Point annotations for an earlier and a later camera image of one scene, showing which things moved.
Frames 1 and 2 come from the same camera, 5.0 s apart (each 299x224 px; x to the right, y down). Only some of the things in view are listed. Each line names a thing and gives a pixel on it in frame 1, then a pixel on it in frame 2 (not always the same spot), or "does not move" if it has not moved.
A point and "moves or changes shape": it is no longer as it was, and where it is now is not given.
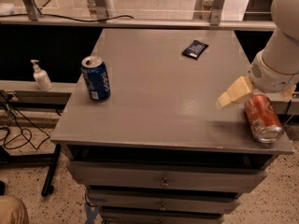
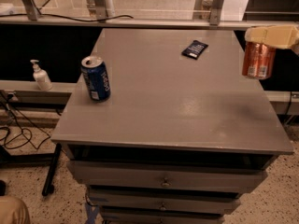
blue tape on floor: x=91 y=213 does not move
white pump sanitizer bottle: x=41 y=77 does not move
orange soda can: x=264 y=121 moves or changes shape
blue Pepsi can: x=95 y=77 does not move
